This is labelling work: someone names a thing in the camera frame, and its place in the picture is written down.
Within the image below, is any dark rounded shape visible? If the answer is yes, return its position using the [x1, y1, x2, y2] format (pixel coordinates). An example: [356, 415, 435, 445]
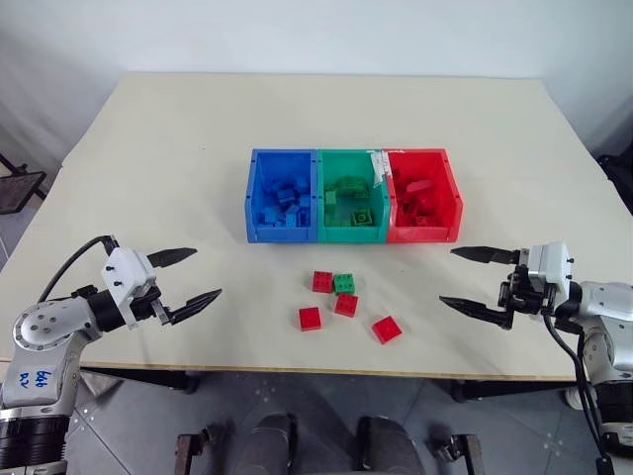
[248, 412, 299, 475]
[356, 416, 422, 475]

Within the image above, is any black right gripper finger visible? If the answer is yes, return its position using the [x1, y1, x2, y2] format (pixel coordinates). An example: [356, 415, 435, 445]
[450, 245, 521, 265]
[438, 295, 512, 331]

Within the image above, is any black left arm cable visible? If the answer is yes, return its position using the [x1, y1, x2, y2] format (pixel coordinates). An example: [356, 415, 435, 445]
[37, 235, 123, 304]

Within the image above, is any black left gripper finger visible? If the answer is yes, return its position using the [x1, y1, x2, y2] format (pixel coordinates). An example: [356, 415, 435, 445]
[163, 289, 224, 327]
[146, 246, 199, 271]

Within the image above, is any black metal stand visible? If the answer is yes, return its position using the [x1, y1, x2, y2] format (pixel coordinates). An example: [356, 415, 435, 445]
[0, 151, 48, 216]

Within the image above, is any brown metal frame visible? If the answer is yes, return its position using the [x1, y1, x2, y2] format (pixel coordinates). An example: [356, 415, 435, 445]
[428, 431, 485, 475]
[175, 420, 234, 475]

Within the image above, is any blue plastic bin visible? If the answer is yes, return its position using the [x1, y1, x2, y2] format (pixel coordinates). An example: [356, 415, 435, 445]
[243, 147, 320, 245]

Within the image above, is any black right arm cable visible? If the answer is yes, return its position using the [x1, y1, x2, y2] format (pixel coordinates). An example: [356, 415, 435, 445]
[540, 305, 615, 475]

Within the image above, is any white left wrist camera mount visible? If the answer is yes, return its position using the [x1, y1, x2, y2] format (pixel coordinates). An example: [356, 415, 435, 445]
[101, 246, 160, 331]

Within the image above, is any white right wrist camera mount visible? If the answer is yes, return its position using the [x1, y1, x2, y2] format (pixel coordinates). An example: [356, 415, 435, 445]
[525, 240, 576, 299]

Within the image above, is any green plastic bin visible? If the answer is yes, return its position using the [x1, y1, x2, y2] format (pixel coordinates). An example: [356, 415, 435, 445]
[315, 147, 393, 245]

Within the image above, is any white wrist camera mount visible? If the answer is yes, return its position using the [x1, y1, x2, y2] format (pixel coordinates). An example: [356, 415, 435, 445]
[101, 246, 160, 331]
[525, 240, 576, 299]

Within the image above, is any dark background object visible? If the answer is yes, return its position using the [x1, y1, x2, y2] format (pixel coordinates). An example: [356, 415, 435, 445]
[594, 153, 633, 215]

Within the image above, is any white torn paper label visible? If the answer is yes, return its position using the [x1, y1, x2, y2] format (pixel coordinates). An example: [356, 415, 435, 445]
[367, 149, 393, 188]

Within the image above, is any red plastic bin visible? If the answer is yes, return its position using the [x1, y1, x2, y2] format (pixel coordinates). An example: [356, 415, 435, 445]
[385, 146, 466, 245]

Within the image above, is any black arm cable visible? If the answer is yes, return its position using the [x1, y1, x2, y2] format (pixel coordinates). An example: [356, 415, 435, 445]
[540, 305, 615, 475]
[37, 235, 123, 304]

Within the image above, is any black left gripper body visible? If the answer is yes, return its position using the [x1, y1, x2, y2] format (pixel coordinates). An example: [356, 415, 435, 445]
[129, 282, 170, 325]

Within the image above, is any black table frame bar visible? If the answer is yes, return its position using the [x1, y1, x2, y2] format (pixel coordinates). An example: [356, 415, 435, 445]
[449, 379, 581, 404]

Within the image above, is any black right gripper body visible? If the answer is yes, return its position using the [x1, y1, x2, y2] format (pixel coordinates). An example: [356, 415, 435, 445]
[497, 263, 555, 315]

